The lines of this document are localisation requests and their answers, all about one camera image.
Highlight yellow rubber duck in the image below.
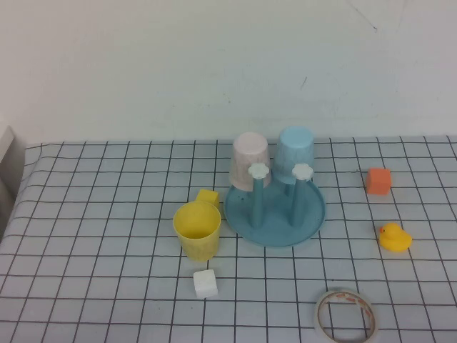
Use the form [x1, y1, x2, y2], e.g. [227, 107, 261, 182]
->
[378, 222, 413, 254]

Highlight light blue plastic cup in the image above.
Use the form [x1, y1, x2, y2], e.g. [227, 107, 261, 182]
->
[271, 125, 316, 185]

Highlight yellow foam cube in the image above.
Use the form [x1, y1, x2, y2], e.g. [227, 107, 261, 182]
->
[195, 189, 220, 210]

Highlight white tape roll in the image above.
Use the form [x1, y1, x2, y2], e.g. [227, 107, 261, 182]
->
[313, 288, 380, 343]

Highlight white box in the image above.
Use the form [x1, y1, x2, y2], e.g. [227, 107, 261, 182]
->
[0, 124, 26, 240]

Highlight orange foam cube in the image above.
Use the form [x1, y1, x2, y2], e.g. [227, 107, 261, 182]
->
[366, 167, 393, 196]

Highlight pink plastic cup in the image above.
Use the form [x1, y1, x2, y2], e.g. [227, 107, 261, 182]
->
[228, 131, 271, 192]

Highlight blue cup stand with pegs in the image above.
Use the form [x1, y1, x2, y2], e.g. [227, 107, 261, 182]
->
[224, 163, 328, 249]

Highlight white foam cube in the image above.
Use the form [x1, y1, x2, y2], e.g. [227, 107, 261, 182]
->
[193, 269, 219, 299]

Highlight yellow plastic cup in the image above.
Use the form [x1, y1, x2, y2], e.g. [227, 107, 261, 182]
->
[173, 200, 222, 262]

